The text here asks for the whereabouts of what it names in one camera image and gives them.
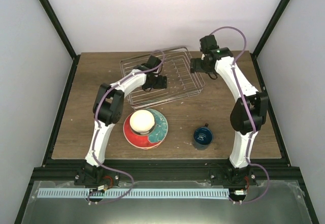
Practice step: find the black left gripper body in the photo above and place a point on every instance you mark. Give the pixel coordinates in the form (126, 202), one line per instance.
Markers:
(160, 84)

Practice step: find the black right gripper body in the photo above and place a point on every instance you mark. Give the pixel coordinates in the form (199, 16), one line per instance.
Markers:
(202, 68)

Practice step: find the wire dish rack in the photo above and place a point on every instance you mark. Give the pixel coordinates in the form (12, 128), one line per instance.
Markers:
(174, 81)

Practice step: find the white bowl with blue rim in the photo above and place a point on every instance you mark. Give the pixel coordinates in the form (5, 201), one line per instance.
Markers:
(142, 122)

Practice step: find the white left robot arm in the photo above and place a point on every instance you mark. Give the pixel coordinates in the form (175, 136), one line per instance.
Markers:
(108, 106)

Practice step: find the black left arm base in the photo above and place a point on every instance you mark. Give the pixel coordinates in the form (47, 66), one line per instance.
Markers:
(92, 176)

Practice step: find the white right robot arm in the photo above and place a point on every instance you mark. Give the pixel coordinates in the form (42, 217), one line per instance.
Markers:
(250, 109)

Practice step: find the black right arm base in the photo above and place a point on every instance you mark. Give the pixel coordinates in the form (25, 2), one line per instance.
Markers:
(228, 176)

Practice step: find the red and teal plate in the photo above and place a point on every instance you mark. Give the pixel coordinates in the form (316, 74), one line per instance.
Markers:
(150, 140)

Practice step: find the dark blue mug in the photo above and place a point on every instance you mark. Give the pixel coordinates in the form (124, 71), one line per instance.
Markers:
(202, 137)

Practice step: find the light blue slotted strip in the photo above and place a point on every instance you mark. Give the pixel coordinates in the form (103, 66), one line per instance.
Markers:
(137, 193)

